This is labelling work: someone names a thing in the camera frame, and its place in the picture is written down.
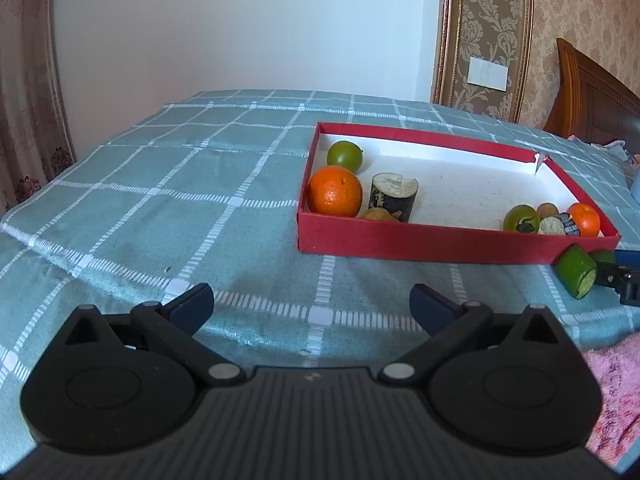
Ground brown wooden headboard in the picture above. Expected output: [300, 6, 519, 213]
[543, 37, 640, 157]

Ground small orange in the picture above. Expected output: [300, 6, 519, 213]
[566, 202, 602, 239]

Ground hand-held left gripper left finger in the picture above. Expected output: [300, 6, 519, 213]
[65, 282, 247, 389]

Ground red cardboard box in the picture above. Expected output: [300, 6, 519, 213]
[297, 121, 622, 266]

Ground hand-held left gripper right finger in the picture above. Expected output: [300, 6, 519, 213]
[377, 283, 564, 386]

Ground large orange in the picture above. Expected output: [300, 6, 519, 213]
[306, 165, 364, 219]

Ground white wall switch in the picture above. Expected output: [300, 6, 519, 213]
[468, 55, 511, 92]

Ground gold wall moulding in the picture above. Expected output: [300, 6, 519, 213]
[431, 0, 536, 122]

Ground pink fleece blanket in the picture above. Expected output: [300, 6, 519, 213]
[582, 332, 640, 469]

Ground green checked blanket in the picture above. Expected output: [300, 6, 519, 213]
[0, 89, 640, 467]

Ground large dark sugarcane piece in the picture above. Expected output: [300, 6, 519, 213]
[369, 172, 420, 224]

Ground green cucumber piece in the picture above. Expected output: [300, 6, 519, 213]
[555, 244, 598, 301]

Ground pale crumpled cloth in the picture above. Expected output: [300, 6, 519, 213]
[567, 134, 640, 166]

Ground lumpy brown fruit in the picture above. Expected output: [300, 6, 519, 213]
[362, 208, 404, 223]

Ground light green round fruit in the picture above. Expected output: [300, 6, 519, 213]
[327, 141, 365, 174]

